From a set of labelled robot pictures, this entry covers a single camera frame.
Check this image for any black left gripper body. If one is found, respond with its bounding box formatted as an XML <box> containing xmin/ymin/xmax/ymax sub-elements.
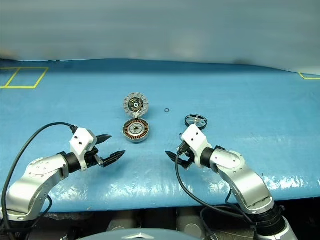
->
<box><xmin>84</xmin><ymin>146</ymin><xmax>105</xmax><ymax>169</ymax></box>

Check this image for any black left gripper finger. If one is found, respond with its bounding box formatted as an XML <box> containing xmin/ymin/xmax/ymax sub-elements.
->
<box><xmin>95</xmin><ymin>134</ymin><xmax>113</xmax><ymax>145</ymax></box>
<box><xmin>101</xmin><ymin>150</ymin><xmax>126</xmax><ymax>168</ymax></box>

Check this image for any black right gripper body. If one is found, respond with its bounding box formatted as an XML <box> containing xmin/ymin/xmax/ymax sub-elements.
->
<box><xmin>176</xmin><ymin>140</ymin><xmax>195</xmax><ymax>166</ymax></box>

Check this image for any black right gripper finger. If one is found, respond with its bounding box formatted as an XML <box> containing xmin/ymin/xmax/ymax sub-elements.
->
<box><xmin>178</xmin><ymin>160</ymin><xmax>192</xmax><ymax>171</ymax></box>
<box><xmin>164</xmin><ymin>150</ymin><xmax>184</xmax><ymax>163</ymax></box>

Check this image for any black rotor with silver spokes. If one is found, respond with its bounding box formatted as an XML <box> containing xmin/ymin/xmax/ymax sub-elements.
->
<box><xmin>184</xmin><ymin>113</ymin><xmax>209</xmax><ymax>130</ymax></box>

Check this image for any motor stator housing with copper windings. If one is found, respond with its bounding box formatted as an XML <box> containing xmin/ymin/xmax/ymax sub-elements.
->
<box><xmin>121</xmin><ymin>119</ymin><xmax>152</xmax><ymax>144</ymax></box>

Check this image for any grey rounded housing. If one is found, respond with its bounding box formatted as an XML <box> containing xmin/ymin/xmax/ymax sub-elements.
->
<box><xmin>176</xmin><ymin>216</ymin><xmax>205</xmax><ymax>238</ymax></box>
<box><xmin>106</xmin><ymin>216</ymin><xmax>141</xmax><ymax>234</ymax></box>

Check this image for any blue plastic table cover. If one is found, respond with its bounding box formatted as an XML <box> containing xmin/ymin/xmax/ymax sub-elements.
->
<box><xmin>0</xmin><ymin>58</ymin><xmax>320</xmax><ymax>214</ymax></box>

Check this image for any grey robot torso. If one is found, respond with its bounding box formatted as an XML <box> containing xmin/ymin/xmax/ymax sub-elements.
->
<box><xmin>92</xmin><ymin>227</ymin><xmax>201</xmax><ymax>240</ymax></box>

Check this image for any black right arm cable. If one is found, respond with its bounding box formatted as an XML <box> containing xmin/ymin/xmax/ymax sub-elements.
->
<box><xmin>174</xmin><ymin>152</ymin><xmax>258</xmax><ymax>240</ymax></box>

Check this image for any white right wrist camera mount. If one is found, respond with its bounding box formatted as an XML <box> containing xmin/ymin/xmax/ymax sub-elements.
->
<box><xmin>181</xmin><ymin>124</ymin><xmax>213</xmax><ymax>168</ymax></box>

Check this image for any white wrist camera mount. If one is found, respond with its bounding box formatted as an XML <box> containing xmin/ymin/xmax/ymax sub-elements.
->
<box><xmin>181</xmin><ymin>124</ymin><xmax>213</xmax><ymax>168</ymax></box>
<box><xmin>69</xmin><ymin>127</ymin><xmax>98</xmax><ymax>172</ymax></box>

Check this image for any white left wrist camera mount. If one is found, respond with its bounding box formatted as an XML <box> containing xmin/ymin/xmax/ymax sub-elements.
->
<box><xmin>69</xmin><ymin>127</ymin><xmax>98</xmax><ymax>172</ymax></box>

